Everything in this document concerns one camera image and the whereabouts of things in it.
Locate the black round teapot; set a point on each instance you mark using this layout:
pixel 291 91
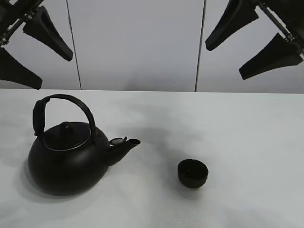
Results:
pixel 72 157

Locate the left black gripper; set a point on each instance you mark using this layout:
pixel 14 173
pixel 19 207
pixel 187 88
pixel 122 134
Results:
pixel 39 26

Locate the small black teacup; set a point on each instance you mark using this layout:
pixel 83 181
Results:
pixel 192 173

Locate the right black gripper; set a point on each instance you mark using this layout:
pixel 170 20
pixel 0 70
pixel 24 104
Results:
pixel 285 48

